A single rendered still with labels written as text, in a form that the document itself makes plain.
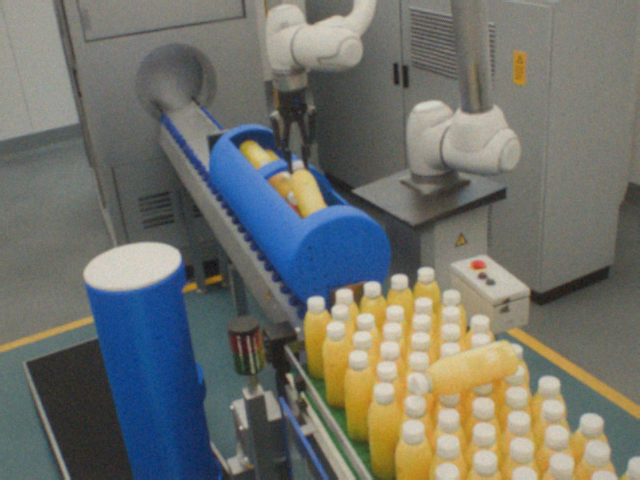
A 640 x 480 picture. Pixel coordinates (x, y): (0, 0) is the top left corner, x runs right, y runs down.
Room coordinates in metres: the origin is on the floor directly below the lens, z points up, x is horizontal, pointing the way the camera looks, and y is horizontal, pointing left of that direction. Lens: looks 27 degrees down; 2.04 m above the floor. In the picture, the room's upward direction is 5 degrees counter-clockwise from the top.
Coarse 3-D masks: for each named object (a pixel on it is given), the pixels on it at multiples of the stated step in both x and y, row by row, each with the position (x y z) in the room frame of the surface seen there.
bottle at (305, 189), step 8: (296, 168) 2.01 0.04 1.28; (304, 168) 2.02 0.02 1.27; (296, 176) 1.98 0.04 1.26; (304, 176) 1.97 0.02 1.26; (312, 176) 1.99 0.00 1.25; (296, 184) 1.96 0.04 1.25; (304, 184) 1.95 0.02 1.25; (312, 184) 1.96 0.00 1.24; (296, 192) 1.95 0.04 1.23; (304, 192) 1.94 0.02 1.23; (312, 192) 1.94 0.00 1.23; (320, 192) 1.96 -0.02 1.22; (296, 200) 1.95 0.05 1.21; (304, 200) 1.92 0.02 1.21; (312, 200) 1.92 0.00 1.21; (320, 200) 1.93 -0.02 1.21; (304, 208) 1.91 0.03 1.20; (312, 208) 1.90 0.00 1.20; (320, 208) 1.90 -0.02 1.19; (304, 216) 1.90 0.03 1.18
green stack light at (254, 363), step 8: (232, 352) 1.24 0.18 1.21; (256, 352) 1.23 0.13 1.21; (232, 360) 1.24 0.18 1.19; (240, 360) 1.23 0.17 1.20; (248, 360) 1.23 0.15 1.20; (256, 360) 1.23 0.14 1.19; (264, 360) 1.25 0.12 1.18; (240, 368) 1.23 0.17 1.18; (248, 368) 1.23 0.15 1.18; (256, 368) 1.23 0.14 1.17; (264, 368) 1.24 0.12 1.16
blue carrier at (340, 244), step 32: (256, 128) 2.54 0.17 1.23; (224, 160) 2.41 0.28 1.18; (224, 192) 2.34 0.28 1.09; (256, 192) 2.08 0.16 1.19; (256, 224) 2.00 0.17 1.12; (288, 224) 1.83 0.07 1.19; (320, 224) 1.75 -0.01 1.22; (352, 224) 1.77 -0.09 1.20; (288, 256) 1.74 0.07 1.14; (320, 256) 1.74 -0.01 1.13; (352, 256) 1.77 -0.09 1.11; (384, 256) 1.80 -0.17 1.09; (320, 288) 1.74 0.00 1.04
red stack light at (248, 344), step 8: (232, 336) 1.23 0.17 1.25; (240, 336) 1.23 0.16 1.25; (248, 336) 1.23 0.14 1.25; (256, 336) 1.24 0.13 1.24; (232, 344) 1.24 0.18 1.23; (240, 344) 1.23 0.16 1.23; (248, 344) 1.23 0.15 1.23; (256, 344) 1.23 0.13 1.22; (240, 352) 1.23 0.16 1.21; (248, 352) 1.23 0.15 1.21
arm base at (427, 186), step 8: (408, 176) 2.45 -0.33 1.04; (416, 176) 2.37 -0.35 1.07; (424, 176) 2.35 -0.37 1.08; (432, 176) 2.34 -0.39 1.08; (440, 176) 2.34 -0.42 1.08; (448, 176) 2.35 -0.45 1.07; (456, 176) 2.37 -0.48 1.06; (464, 176) 2.38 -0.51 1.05; (408, 184) 2.41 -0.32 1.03; (416, 184) 2.37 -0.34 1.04; (424, 184) 2.35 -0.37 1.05; (432, 184) 2.34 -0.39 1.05; (440, 184) 2.34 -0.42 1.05; (448, 184) 2.34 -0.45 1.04; (456, 184) 2.35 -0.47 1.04; (464, 184) 2.36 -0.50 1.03; (424, 192) 2.31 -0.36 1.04; (432, 192) 2.31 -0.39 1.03
